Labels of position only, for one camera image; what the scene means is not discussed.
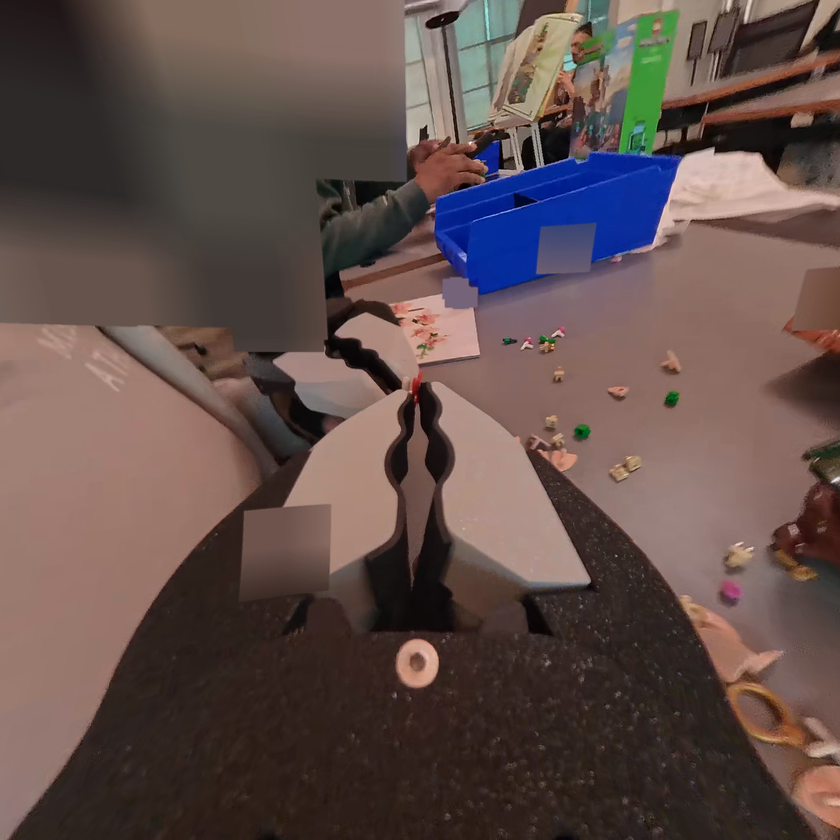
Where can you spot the black floor lamp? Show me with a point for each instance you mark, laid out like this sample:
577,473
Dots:
443,19

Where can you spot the small blue bin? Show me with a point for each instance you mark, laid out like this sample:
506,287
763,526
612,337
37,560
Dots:
489,159

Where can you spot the long wooden table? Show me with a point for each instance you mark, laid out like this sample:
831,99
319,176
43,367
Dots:
754,92

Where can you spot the person's pale shirt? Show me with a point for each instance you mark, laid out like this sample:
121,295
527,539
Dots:
98,525

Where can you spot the red small brick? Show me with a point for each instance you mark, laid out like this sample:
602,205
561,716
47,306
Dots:
413,387

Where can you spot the green toy set box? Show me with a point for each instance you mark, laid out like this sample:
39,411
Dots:
646,85

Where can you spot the open instruction booklet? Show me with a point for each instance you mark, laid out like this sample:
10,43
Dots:
531,65

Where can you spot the magenta small brick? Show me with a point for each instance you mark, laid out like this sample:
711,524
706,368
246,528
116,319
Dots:
730,592

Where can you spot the blue plastic bin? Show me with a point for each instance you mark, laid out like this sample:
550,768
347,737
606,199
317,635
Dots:
499,236

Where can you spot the green and tan brick cluster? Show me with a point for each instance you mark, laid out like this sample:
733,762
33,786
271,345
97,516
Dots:
546,342

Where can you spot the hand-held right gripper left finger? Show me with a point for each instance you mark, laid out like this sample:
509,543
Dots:
354,472

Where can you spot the scattered pale pink petal bricks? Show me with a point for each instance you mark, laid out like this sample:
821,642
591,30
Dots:
722,643

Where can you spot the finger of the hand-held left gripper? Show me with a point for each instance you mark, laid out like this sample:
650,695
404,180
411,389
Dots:
387,341
328,387

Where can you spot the another person's forearm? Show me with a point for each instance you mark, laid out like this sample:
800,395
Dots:
367,223

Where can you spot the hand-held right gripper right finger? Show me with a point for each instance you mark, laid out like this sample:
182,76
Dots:
499,512

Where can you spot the grey desk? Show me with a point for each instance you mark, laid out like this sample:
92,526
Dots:
656,315

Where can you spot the flower print instruction booklet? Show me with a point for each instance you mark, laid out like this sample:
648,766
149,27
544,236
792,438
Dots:
446,328

